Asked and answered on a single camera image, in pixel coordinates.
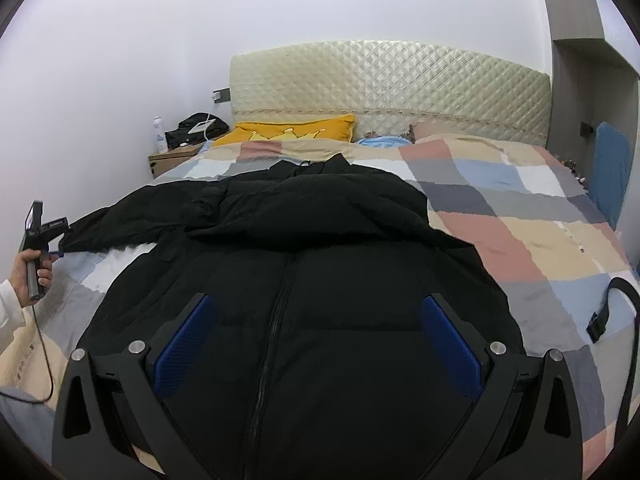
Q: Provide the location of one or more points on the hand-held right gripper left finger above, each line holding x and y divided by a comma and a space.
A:
184, 342

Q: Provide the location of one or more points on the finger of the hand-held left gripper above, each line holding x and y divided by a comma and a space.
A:
57, 254
58, 224

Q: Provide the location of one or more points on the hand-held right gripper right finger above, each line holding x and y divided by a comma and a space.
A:
450, 342

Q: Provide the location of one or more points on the black puffer jacket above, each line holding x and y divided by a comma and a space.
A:
325, 240

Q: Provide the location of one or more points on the person's left forearm white sleeve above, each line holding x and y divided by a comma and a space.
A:
9, 305

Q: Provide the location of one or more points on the person's left hand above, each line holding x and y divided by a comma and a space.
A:
20, 275

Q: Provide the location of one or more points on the wooden nightstand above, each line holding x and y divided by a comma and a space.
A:
167, 160

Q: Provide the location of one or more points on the white spray bottle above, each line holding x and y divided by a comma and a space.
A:
161, 137

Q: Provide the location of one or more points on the checked pastel blanket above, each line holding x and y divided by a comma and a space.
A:
500, 210

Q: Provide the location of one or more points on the black bag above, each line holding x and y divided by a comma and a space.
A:
182, 135

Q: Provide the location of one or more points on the white tablet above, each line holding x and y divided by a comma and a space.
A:
201, 126

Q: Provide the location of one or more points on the row of small bottles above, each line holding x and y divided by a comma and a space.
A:
575, 172

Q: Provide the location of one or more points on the light blue cloth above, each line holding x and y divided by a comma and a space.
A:
385, 141

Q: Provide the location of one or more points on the pink pillow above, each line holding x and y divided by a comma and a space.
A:
435, 130

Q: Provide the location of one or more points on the yellow pillow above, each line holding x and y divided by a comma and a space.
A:
300, 131

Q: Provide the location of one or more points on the cream quilted headboard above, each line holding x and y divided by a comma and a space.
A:
390, 80

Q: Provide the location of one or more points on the grey wardrobe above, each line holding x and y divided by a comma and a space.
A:
570, 80

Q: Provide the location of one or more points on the grey wall socket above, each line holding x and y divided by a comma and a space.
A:
222, 95

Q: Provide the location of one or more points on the dark wall switch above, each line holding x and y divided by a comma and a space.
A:
586, 128

